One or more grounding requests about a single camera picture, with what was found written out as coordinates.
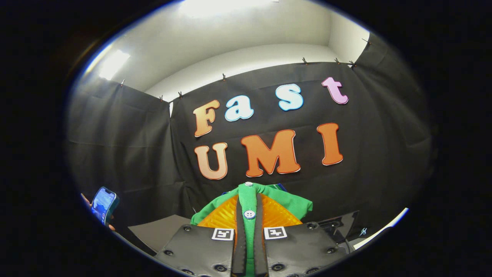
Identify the smartphone with blue screen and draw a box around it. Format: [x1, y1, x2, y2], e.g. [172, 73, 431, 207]
[91, 187, 120, 226]

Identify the long ceiling light strip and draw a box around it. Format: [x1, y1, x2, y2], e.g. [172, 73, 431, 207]
[98, 49, 131, 80]

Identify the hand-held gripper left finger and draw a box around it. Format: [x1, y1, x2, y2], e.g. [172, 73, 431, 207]
[154, 194, 246, 277]

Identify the row of cloth clips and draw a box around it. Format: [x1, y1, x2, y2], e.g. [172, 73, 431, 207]
[119, 37, 372, 102]

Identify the green polo shirt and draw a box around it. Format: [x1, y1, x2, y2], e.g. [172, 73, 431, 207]
[190, 182, 314, 277]

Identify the ceiling light panel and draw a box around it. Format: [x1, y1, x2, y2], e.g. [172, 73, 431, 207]
[179, 0, 281, 18]

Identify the black backdrop cloth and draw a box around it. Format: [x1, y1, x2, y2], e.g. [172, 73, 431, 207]
[65, 33, 435, 254]

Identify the white sheet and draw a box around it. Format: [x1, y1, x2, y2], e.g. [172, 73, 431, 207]
[353, 208, 409, 250]

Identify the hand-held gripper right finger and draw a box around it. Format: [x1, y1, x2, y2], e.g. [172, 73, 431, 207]
[254, 192, 348, 277]

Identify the grey flat box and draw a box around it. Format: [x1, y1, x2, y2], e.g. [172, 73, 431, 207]
[128, 214, 193, 253]

